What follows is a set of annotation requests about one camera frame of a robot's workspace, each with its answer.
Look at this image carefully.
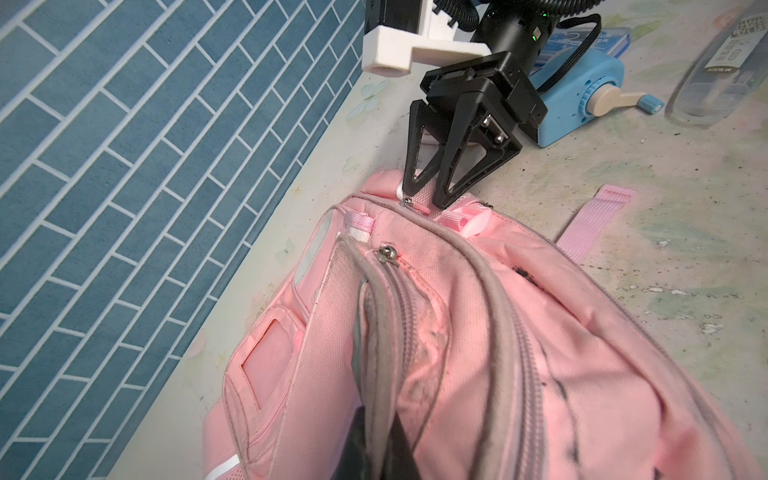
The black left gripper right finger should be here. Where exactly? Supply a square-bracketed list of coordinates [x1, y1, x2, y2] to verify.
[389, 415, 421, 480]

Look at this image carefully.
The blue geometry set case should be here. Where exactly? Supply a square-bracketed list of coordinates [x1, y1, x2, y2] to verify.
[533, 26, 632, 61]

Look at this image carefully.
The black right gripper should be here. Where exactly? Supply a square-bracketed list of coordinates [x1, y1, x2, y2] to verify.
[403, 52, 547, 209]

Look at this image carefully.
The pink student backpack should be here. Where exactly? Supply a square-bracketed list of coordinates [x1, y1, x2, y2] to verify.
[203, 170, 763, 479]

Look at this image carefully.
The clear plastic pencil case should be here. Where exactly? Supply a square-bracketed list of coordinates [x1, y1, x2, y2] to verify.
[671, 1, 767, 126]

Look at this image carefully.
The light blue pencil sharpener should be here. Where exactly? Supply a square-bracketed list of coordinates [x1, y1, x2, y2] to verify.
[529, 49, 664, 148]

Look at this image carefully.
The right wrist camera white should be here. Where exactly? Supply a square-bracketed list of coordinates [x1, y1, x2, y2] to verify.
[361, 0, 491, 78]

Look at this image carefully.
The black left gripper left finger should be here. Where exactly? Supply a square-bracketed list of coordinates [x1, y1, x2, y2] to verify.
[331, 406, 369, 480]

